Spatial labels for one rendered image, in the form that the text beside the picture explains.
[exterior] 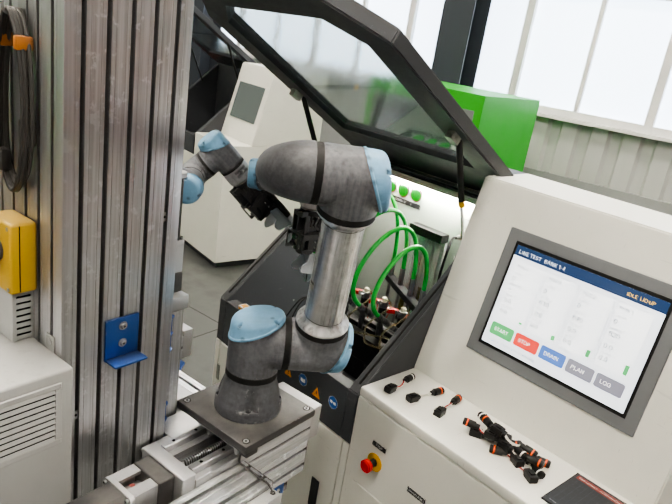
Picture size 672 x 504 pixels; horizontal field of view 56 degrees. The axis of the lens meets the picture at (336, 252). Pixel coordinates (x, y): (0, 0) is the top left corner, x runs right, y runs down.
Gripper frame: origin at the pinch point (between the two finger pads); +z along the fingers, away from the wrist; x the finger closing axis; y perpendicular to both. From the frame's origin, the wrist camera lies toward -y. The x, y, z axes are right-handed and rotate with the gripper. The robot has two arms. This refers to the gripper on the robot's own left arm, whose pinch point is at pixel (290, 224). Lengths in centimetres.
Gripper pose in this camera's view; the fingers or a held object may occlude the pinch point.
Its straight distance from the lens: 186.3
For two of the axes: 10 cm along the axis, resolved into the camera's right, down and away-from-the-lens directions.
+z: 5.7, 6.9, 4.5
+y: -6.5, 7.1, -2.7
